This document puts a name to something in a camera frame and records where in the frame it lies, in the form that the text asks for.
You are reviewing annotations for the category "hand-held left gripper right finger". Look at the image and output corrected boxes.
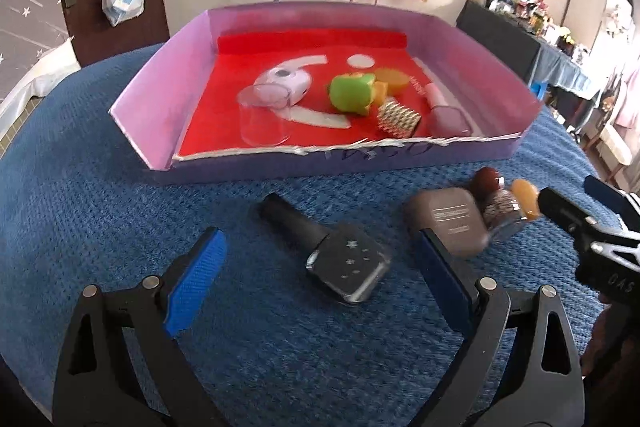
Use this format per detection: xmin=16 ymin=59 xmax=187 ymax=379
xmin=415 ymin=228 xmax=586 ymax=427

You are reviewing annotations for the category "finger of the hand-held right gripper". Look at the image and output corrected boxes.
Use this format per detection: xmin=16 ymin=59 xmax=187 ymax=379
xmin=537 ymin=187 xmax=601 ymax=253
xmin=584 ymin=175 xmax=640 ymax=233

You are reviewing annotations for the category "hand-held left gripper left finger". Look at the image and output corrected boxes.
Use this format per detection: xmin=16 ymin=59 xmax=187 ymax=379
xmin=52 ymin=227 xmax=228 ymax=427

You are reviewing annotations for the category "orange half-sphere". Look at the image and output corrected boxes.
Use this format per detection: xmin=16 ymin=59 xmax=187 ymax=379
xmin=374 ymin=68 xmax=411 ymax=95
xmin=511 ymin=178 xmax=543 ymax=222

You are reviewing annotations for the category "brown eyeshadow case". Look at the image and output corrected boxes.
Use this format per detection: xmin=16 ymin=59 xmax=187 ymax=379
xmin=404 ymin=187 xmax=492 ymax=258

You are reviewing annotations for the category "glitter jar with brown lid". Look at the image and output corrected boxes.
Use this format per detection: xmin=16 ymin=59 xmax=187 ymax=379
xmin=472 ymin=167 xmax=531 ymax=243

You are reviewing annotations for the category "black nail polish bottle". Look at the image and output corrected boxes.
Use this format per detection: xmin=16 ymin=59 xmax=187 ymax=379
xmin=257 ymin=193 xmax=392 ymax=304

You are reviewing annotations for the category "purple cardboard box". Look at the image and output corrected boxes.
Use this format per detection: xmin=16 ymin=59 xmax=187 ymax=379
xmin=109 ymin=2 xmax=545 ymax=185

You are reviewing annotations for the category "pink nail polish bottle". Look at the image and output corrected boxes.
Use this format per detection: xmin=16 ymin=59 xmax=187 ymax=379
xmin=424 ymin=82 xmax=473 ymax=138

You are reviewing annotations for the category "gold studded cylinder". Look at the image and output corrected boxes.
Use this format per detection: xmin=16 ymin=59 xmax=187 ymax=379
xmin=376 ymin=102 xmax=422 ymax=138

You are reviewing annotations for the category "clear plastic cup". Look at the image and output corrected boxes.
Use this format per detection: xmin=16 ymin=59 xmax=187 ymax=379
xmin=236 ymin=85 xmax=292 ymax=146

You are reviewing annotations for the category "green and yellow toy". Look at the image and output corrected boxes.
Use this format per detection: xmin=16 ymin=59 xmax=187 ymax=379
xmin=327 ymin=73 xmax=388 ymax=116

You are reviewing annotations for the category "white pink round device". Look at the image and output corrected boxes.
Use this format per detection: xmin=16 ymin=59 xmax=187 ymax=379
xmin=252 ymin=68 xmax=313 ymax=108

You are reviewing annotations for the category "white cushioned chair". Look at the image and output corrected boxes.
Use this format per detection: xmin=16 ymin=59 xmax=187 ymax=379
xmin=582 ymin=122 xmax=636 ymax=178

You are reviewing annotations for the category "blue knitted blanket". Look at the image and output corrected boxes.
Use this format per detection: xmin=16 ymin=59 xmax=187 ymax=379
xmin=0 ymin=42 xmax=640 ymax=427

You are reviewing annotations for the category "table with dark cloth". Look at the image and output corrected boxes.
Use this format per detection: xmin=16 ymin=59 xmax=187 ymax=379
xmin=456 ymin=1 xmax=606 ymax=108

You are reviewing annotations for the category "white wardrobe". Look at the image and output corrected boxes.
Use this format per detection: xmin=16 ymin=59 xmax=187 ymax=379
xmin=560 ymin=0 xmax=636 ymax=58

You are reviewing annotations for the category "row of cosmetic bottles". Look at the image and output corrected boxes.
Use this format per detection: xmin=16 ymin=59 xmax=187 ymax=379
xmin=460 ymin=0 xmax=591 ymax=62

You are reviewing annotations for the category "red paper liner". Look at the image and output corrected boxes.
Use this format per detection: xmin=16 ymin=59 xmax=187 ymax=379
xmin=172 ymin=29 xmax=481 ymax=158

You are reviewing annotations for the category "white plastic sheet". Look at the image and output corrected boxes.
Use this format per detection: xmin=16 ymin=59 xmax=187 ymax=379
xmin=0 ymin=39 xmax=81 ymax=122

